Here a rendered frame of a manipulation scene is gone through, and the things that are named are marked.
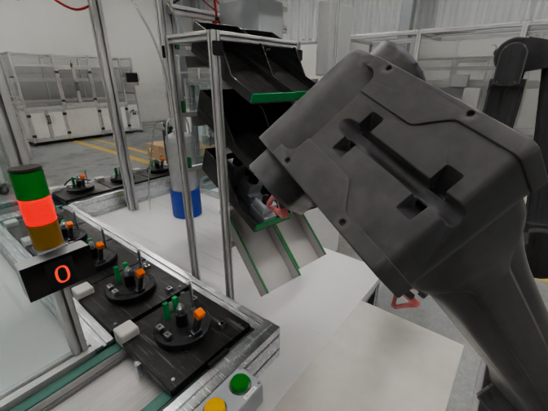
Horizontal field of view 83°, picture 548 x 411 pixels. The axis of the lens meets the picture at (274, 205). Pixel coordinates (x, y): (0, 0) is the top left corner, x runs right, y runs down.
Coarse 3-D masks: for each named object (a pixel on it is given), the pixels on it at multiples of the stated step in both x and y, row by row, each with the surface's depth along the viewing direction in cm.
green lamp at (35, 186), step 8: (16, 176) 53; (24, 176) 53; (32, 176) 54; (40, 176) 55; (16, 184) 53; (24, 184) 53; (32, 184) 54; (40, 184) 55; (16, 192) 54; (24, 192) 54; (32, 192) 54; (40, 192) 55; (48, 192) 57; (24, 200) 54; (32, 200) 55
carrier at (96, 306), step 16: (128, 272) 90; (160, 272) 101; (80, 288) 91; (96, 288) 94; (112, 288) 89; (128, 288) 91; (144, 288) 90; (160, 288) 94; (176, 288) 94; (96, 304) 87; (112, 304) 87; (128, 304) 87; (144, 304) 87; (160, 304) 88; (96, 320) 83; (112, 320) 81; (112, 336) 78
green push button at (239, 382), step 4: (236, 376) 66; (240, 376) 66; (244, 376) 66; (232, 380) 65; (236, 380) 65; (240, 380) 65; (244, 380) 65; (248, 380) 65; (232, 384) 64; (236, 384) 64; (240, 384) 64; (244, 384) 64; (248, 384) 65; (232, 388) 64; (236, 388) 64; (240, 388) 64; (244, 388) 64; (236, 392) 64; (240, 392) 64
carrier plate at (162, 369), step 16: (208, 304) 87; (144, 320) 81; (224, 320) 81; (240, 320) 81; (144, 336) 77; (208, 336) 77; (224, 336) 77; (240, 336) 78; (128, 352) 74; (144, 352) 72; (160, 352) 72; (176, 352) 72; (192, 352) 72; (208, 352) 72; (144, 368) 69; (160, 368) 68; (176, 368) 68; (192, 368) 68; (160, 384) 66; (176, 384) 65
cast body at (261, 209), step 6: (258, 198) 81; (264, 198) 81; (252, 204) 84; (258, 204) 81; (264, 204) 80; (252, 210) 84; (258, 210) 82; (264, 210) 80; (270, 210) 82; (258, 216) 83; (264, 216) 82; (270, 216) 82; (258, 222) 83; (264, 222) 82
